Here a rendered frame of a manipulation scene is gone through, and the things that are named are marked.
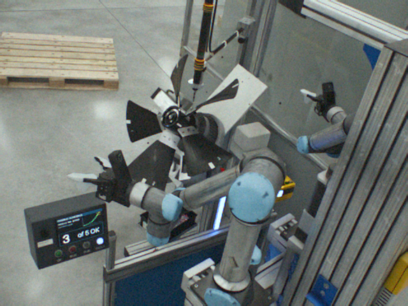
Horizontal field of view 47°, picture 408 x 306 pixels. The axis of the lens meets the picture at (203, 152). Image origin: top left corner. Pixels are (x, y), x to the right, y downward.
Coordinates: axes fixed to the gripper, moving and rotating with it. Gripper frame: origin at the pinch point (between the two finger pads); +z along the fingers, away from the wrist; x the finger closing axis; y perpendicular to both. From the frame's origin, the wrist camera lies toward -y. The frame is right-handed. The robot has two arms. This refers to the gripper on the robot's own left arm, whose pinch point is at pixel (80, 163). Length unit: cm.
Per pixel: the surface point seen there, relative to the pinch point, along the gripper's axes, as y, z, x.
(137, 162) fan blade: 36, 13, 69
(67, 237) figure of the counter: 29.5, 1.3, -1.9
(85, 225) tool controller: 26.1, -2.0, 3.6
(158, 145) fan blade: 27, 6, 75
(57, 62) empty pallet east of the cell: 94, 218, 278
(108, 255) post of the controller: 49, -5, 18
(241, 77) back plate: -4, -14, 121
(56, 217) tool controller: 21.2, 4.9, -3.9
